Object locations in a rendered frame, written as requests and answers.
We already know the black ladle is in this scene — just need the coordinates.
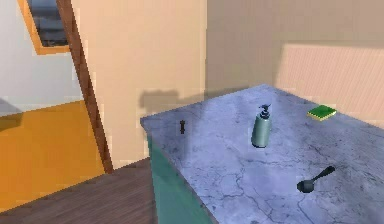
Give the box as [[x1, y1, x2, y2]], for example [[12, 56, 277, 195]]
[[296, 165, 336, 194]]

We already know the orange framed window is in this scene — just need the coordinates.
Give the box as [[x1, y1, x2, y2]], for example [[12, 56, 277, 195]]
[[17, 0, 71, 56]]

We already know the teal cabinet with marble top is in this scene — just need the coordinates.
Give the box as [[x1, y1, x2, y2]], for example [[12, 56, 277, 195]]
[[139, 83, 384, 224]]

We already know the green and yellow sponge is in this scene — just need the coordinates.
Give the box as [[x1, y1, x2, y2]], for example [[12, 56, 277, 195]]
[[306, 104, 338, 122]]

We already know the grey-green soap dispenser bottle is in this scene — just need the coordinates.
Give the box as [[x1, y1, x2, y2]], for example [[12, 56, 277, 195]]
[[251, 104, 273, 149]]

